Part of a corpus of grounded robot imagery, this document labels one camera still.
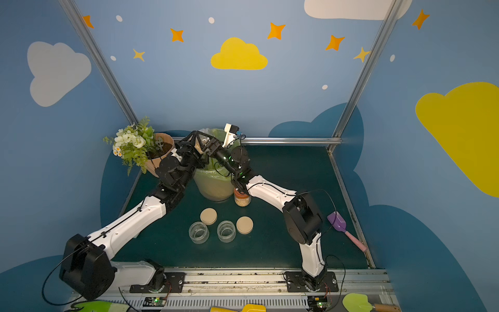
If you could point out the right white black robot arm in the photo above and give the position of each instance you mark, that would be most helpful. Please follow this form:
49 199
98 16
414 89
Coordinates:
302 216

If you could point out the artificial white flower plant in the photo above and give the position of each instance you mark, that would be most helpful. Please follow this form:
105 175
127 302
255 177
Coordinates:
133 144

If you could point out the right controller board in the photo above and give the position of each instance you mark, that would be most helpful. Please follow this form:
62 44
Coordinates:
317 304

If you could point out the purple pink-handled scoop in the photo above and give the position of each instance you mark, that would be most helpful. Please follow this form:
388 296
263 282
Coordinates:
339 224

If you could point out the green tool front left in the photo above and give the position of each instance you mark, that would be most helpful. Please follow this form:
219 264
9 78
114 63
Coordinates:
98 306

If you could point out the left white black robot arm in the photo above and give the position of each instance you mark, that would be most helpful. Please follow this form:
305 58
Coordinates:
87 266

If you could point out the beige jar lid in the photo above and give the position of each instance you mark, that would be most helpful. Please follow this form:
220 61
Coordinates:
209 216
244 225

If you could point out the green plastic bin liner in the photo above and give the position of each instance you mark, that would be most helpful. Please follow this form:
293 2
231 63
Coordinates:
213 170

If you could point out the brown-lid oatmeal jar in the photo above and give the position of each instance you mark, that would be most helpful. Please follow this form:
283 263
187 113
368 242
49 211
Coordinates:
241 199
201 142

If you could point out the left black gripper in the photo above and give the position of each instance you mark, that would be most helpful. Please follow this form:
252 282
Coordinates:
187 144

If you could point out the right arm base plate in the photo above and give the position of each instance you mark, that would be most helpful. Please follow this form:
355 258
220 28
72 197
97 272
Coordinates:
303 283

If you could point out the controller board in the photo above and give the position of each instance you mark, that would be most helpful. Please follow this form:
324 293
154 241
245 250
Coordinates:
317 304
154 302

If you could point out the left controller board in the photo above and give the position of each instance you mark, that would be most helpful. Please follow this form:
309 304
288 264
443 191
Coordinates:
154 302

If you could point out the green spatula wooden handle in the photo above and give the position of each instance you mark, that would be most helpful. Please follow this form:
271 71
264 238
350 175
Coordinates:
354 302

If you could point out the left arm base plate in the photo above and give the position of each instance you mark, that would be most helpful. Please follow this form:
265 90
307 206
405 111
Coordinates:
171 281

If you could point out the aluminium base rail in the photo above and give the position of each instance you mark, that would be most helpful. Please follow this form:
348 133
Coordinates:
235 288

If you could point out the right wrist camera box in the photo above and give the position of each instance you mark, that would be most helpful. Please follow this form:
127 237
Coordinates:
231 135

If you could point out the beige-lid oatmeal jar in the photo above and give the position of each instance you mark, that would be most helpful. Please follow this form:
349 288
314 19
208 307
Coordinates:
198 232
226 231

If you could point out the mesh waste bin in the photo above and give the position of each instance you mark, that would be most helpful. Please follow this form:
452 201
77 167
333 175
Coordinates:
215 190

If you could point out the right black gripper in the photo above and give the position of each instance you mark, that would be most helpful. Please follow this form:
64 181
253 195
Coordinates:
212 147

